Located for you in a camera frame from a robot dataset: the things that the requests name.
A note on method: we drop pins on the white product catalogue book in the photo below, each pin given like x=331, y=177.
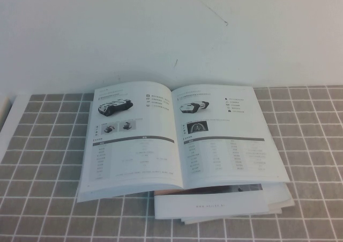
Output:
x=214, y=145

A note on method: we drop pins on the beige box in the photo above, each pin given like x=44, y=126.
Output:
x=4, y=110

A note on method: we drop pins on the thin white booklet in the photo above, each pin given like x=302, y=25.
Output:
x=230, y=219

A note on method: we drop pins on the grey white-checked tablecloth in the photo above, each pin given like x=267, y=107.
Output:
x=308, y=145

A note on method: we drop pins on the white booklet with web address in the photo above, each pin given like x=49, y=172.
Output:
x=209, y=210

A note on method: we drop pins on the booklet with photo cover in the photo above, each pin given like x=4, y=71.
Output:
x=227, y=189

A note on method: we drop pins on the thick white booklet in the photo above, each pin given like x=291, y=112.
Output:
x=278, y=196

